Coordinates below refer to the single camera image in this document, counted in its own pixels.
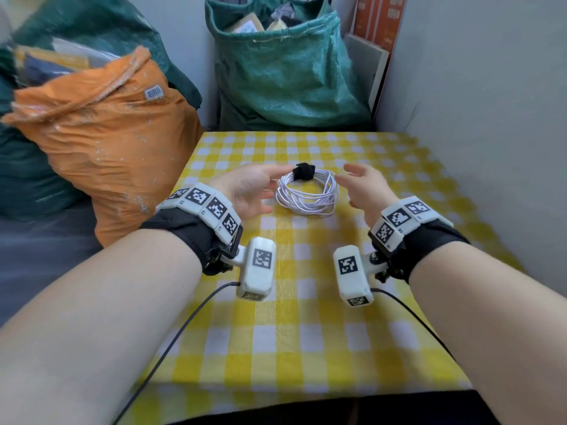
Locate person's left hand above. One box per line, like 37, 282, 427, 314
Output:
208, 163, 294, 221

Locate person's right hand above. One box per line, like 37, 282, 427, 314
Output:
335, 162, 399, 228

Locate white cable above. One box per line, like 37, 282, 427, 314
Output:
275, 168, 341, 217

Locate person's right forearm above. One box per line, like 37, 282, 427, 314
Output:
408, 241, 567, 425

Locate person's left forearm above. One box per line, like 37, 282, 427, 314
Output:
0, 228, 203, 425

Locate person's legs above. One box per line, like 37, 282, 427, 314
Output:
168, 390, 501, 425

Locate white marker wrist band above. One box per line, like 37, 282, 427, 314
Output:
155, 182, 243, 246
368, 195, 455, 254

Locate upright open green sack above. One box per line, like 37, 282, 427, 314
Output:
204, 0, 373, 132

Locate small pale leaning board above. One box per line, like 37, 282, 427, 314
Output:
343, 32, 390, 113

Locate orange woven sack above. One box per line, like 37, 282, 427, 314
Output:
2, 45, 204, 247

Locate large grey board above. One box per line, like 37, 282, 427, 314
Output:
375, 0, 567, 299

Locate tall crumpled green sack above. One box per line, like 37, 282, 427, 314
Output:
8, 0, 203, 109

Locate labelled cardboard box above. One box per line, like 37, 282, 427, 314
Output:
223, 12, 263, 34

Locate orange poster board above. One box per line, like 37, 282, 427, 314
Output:
351, 0, 408, 53

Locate grey plastic parcel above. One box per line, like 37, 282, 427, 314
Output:
270, 0, 307, 24

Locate clear plastic parcel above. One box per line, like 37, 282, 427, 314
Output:
51, 36, 121, 69

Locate yellow flat parcel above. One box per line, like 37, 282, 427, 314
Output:
15, 45, 92, 71

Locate dark blue parcel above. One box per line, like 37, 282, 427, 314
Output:
22, 55, 74, 87

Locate black wrist strap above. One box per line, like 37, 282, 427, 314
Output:
385, 218, 471, 283
140, 209, 242, 276

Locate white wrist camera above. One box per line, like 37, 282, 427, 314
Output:
333, 245, 390, 308
221, 236, 277, 302

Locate black camera cable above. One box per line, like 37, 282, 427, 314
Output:
371, 287, 455, 359
110, 282, 242, 425

